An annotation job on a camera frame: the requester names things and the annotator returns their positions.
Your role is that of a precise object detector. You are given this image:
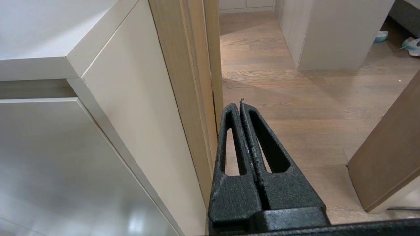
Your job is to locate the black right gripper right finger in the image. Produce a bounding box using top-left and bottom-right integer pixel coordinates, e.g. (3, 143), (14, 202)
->
(240, 99), (327, 211)

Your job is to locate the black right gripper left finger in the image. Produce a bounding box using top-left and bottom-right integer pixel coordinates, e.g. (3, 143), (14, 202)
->
(208, 103), (263, 235)

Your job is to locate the white cabinet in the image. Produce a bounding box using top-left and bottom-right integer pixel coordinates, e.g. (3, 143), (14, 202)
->
(0, 0), (210, 236)

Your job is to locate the brown wooden door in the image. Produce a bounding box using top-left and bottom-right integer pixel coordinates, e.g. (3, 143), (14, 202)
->
(346, 70), (420, 213)

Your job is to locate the light wooden door frame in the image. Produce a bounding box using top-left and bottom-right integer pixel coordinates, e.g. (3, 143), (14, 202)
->
(149, 0), (224, 205)

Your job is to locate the white and teal sneaker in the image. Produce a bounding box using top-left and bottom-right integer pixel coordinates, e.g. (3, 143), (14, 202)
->
(398, 37), (420, 57)

